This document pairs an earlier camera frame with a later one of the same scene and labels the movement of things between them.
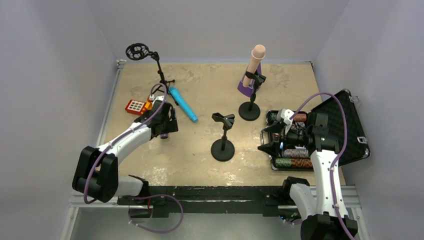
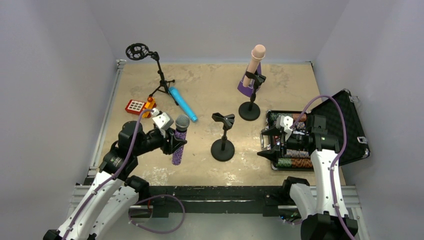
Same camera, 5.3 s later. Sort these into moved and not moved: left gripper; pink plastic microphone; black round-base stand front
Moved: left gripper
Not moved: black round-base stand front; pink plastic microphone
